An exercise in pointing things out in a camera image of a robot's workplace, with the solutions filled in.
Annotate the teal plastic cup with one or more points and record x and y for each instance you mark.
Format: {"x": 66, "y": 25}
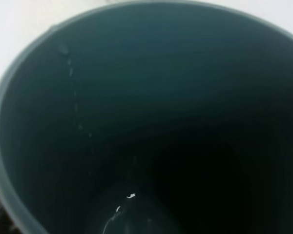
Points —
{"x": 150, "y": 116}

